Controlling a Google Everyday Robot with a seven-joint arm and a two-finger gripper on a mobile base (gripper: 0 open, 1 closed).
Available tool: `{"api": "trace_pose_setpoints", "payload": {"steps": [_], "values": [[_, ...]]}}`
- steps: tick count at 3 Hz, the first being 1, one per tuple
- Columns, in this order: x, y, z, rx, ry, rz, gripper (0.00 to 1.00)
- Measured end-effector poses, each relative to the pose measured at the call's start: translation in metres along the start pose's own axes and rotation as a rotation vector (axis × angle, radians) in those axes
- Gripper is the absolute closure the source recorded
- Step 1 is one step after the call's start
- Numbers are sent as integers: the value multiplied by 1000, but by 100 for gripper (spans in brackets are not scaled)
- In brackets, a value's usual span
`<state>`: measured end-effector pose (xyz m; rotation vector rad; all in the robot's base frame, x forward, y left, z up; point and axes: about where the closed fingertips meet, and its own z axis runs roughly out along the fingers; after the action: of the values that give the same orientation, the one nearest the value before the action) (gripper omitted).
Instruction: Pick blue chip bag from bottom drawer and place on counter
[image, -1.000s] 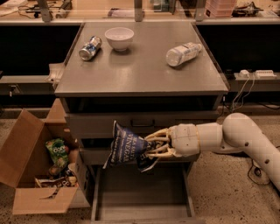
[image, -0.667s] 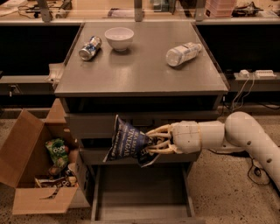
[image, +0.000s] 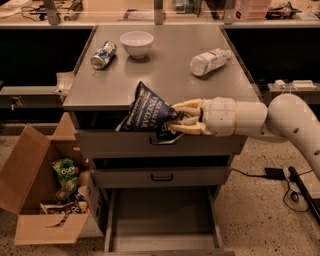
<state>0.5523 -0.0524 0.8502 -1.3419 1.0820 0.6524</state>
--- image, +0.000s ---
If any grey middle drawer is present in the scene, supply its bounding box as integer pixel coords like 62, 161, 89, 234
91, 166, 231, 188

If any brown candy wrapper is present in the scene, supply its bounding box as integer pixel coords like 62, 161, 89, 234
40, 202, 81, 215

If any black floor bar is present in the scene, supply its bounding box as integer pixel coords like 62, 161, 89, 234
288, 166, 320, 225

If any black cable on floor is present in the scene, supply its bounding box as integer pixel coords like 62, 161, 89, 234
231, 165, 316, 213

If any grey open bottom drawer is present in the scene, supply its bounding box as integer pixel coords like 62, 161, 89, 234
104, 187, 235, 256

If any grey top drawer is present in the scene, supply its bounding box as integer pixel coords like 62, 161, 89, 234
75, 129, 247, 159

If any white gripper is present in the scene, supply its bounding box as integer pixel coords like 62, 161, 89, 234
167, 97, 236, 136

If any green snack bag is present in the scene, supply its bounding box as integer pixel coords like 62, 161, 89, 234
52, 158, 79, 192

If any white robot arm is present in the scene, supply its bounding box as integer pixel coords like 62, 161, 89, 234
167, 93, 320, 179

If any black power adapter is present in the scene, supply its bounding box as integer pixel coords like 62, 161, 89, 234
265, 167, 286, 180

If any open cardboard box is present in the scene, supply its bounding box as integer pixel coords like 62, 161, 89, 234
0, 113, 105, 246

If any blue chip bag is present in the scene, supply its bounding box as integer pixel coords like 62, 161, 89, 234
116, 81, 184, 145

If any pink storage box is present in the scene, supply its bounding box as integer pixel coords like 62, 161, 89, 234
235, 0, 271, 20

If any grey drawer cabinet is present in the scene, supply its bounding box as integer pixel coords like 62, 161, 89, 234
62, 23, 262, 256

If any white power strip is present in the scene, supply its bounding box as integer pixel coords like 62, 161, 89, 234
272, 79, 316, 90

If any silver blue soda can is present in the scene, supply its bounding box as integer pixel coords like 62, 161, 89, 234
90, 41, 117, 70

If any white ceramic bowl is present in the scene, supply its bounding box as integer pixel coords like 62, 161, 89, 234
120, 31, 154, 59

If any clear plastic water bottle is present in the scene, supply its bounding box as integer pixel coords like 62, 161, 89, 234
190, 48, 231, 76

